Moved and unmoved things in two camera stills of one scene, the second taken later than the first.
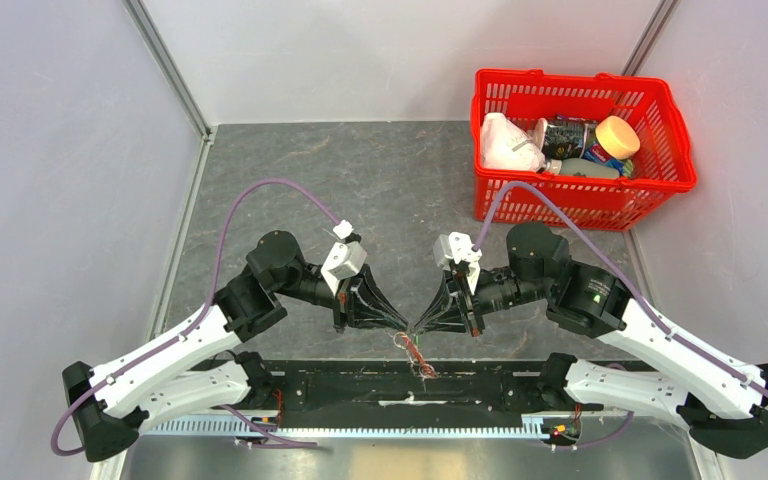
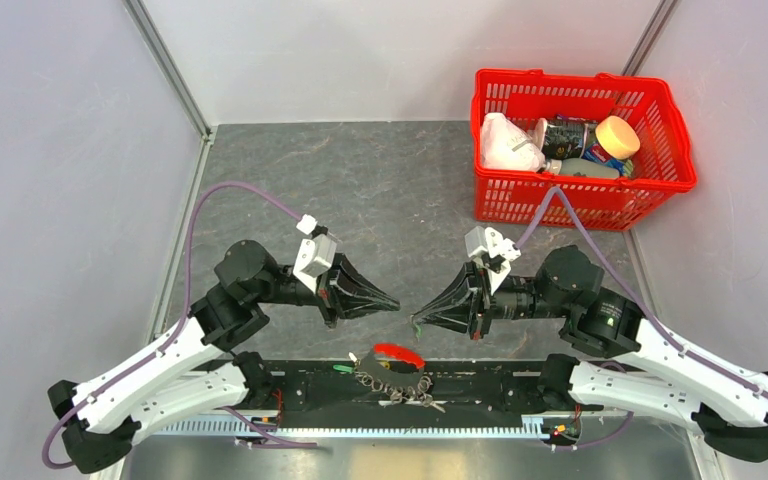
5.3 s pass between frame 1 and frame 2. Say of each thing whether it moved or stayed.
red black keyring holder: moved
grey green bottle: stayed
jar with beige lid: stayed
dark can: stayed
